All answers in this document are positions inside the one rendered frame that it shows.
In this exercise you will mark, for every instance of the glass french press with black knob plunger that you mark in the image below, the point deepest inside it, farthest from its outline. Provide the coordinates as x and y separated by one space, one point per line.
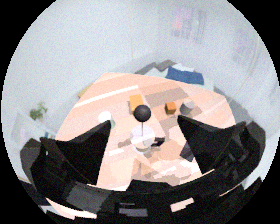
141 136

